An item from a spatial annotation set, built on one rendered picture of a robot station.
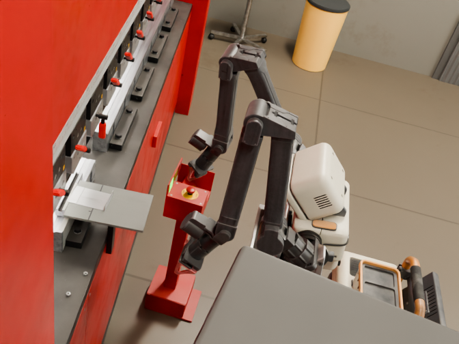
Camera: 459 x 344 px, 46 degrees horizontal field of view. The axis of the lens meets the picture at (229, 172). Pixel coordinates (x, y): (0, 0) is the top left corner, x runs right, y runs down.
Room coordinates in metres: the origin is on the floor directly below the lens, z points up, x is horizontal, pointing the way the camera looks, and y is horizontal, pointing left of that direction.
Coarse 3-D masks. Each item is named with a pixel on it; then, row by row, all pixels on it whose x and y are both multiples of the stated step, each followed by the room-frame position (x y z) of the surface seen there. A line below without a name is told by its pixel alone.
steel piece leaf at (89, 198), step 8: (88, 192) 1.34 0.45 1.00; (96, 192) 1.35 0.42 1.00; (104, 192) 1.36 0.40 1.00; (112, 192) 1.35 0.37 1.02; (80, 200) 1.30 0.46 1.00; (88, 200) 1.31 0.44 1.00; (96, 200) 1.32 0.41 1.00; (104, 200) 1.33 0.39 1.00; (96, 208) 1.28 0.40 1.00; (104, 208) 1.29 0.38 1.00
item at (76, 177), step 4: (76, 172) 1.44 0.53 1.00; (80, 172) 1.44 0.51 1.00; (72, 176) 1.41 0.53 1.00; (76, 176) 1.42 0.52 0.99; (80, 176) 1.42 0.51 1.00; (72, 180) 1.39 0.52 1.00; (76, 180) 1.39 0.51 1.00; (68, 184) 1.36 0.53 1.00; (72, 184) 1.37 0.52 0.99; (68, 188) 1.34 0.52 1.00; (64, 196) 1.30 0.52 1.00; (68, 196) 1.31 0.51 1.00; (60, 200) 1.28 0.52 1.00; (64, 200) 1.29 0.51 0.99; (60, 204) 1.26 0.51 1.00; (64, 204) 1.27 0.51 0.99; (56, 208) 1.24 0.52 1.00; (60, 208) 1.25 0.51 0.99; (56, 212) 1.24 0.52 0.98; (60, 212) 1.24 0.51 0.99
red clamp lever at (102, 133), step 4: (96, 116) 1.46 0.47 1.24; (100, 116) 1.46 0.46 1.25; (104, 116) 1.46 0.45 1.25; (108, 116) 1.47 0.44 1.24; (104, 120) 1.46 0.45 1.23; (100, 124) 1.46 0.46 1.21; (104, 124) 1.46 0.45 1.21; (100, 128) 1.46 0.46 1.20; (104, 128) 1.46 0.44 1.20; (100, 132) 1.46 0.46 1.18; (104, 132) 1.46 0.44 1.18; (100, 136) 1.46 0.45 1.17; (104, 136) 1.46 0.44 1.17
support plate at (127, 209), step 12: (108, 192) 1.37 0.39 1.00; (120, 192) 1.38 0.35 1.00; (132, 192) 1.40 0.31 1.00; (72, 204) 1.27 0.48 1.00; (120, 204) 1.33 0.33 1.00; (132, 204) 1.34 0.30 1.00; (144, 204) 1.36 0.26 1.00; (72, 216) 1.22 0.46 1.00; (84, 216) 1.23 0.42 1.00; (96, 216) 1.25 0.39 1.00; (108, 216) 1.26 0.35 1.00; (120, 216) 1.27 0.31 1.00; (132, 216) 1.29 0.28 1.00; (144, 216) 1.30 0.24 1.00; (120, 228) 1.23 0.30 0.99; (132, 228) 1.23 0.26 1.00
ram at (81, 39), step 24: (72, 0) 1.21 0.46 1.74; (96, 0) 1.43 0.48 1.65; (120, 0) 1.74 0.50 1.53; (144, 0) 2.21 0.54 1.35; (72, 24) 1.21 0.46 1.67; (96, 24) 1.44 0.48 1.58; (120, 24) 1.77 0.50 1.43; (72, 48) 1.21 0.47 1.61; (96, 48) 1.45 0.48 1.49; (72, 72) 1.22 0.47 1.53; (72, 96) 1.22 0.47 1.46
